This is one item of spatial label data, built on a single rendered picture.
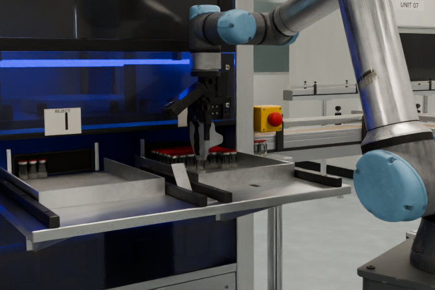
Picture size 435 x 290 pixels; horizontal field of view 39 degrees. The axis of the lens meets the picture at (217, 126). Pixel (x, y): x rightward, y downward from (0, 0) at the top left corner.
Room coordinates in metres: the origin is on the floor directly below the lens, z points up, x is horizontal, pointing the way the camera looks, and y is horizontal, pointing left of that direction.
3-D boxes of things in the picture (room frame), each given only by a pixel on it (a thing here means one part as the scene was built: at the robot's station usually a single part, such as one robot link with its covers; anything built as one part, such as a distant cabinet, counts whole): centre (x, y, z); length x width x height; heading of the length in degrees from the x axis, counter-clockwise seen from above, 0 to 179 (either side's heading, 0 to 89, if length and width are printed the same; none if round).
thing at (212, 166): (1.55, 0.04, 0.91); 0.18 x 0.02 x 0.05; 121
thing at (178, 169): (1.24, 0.05, 0.91); 0.14 x 0.03 x 0.06; 31
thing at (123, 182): (1.34, 0.31, 0.90); 0.34 x 0.26 x 0.04; 31
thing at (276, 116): (1.71, -0.16, 1.00); 0.04 x 0.04 x 0.04; 31
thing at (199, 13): (1.49, 0.03, 1.23); 0.09 x 0.08 x 0.11; 34
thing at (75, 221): (1.37, 0.13, 0.87); 0.70 x 0.48 x 0.02; 121
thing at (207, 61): (1.49, 0.03, 1.15); 0.08 x 0.08 x 0.05
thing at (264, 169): (1.52, 0.02, 0.90); 0.34 x 0.26 x 0.04; 31
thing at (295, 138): (2.02, -0.31, 0.92); 0.69 x 0.16 x 0.16; 121
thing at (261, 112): (1.75, -0.13, 1.00); 0.08 x 0.07 x 0.07; 31
